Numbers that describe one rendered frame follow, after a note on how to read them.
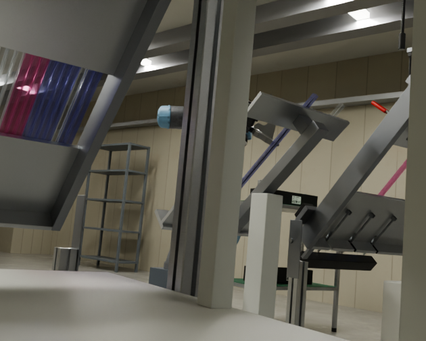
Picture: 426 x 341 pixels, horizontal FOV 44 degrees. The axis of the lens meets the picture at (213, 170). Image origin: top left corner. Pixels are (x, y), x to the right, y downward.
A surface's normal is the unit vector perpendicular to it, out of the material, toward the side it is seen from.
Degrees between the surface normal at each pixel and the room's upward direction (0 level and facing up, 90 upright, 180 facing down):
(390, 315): 90
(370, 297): 90
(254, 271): 90
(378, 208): 133
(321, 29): 90
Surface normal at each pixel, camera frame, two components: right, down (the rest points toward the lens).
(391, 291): -0.81, -0.14
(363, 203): 0.36, 0.64
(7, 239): -0.66, -0.15
